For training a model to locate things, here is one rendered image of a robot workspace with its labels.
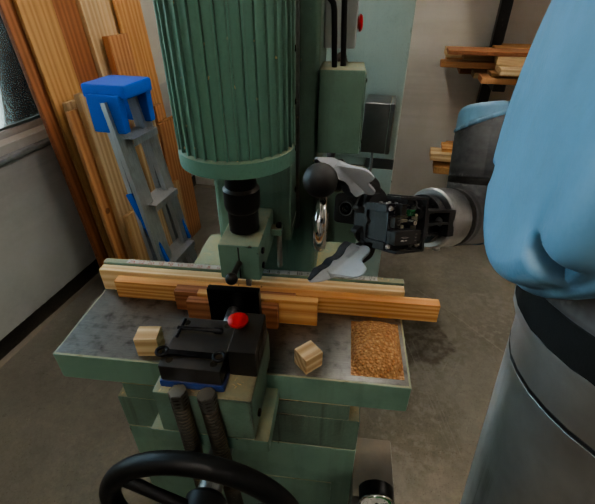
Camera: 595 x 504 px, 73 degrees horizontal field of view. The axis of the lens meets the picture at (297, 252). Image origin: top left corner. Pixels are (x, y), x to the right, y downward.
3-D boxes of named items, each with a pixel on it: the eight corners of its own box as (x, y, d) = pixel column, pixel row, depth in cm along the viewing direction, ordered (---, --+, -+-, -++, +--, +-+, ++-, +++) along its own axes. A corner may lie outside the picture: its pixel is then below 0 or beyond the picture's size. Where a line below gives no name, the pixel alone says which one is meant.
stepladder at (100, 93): (170, 355, 187) (67, 86, 124) (195, 318, 207) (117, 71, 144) (201, 359, 182) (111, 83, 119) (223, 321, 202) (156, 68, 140)
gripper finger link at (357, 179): (354, 137, 44) (396, 188, 50) (322, 139, 49) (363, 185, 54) (340, 160, 44) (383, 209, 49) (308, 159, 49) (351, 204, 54)
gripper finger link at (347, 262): (331, 289, 47) (381, 239, 50) (302, 277, 52) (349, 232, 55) (341, 307, 48) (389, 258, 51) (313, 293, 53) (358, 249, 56)
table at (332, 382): (25, 425, 64) (10, 401, 60) (118, 300, 89) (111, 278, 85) (415, 470, 58) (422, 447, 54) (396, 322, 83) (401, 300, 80)
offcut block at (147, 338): (138, 356, 68) (132, 339, 65) (143, 342, 70) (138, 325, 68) (160, 356, 68) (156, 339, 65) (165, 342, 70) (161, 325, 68)
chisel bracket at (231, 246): (222, 285, 70) (216, 244, 66) (240, 242, 82) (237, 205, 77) (263, 288, 70) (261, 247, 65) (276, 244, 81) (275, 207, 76)
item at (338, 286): (104, 289, 83) (98, 269, 80) (109, 283, 84) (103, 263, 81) (401, 312, 77) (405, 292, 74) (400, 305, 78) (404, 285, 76)
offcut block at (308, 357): (310, 353, 68) (310, 339, 66) (322, 365, 66) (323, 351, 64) (294, 362, 67) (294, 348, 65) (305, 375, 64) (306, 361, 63)
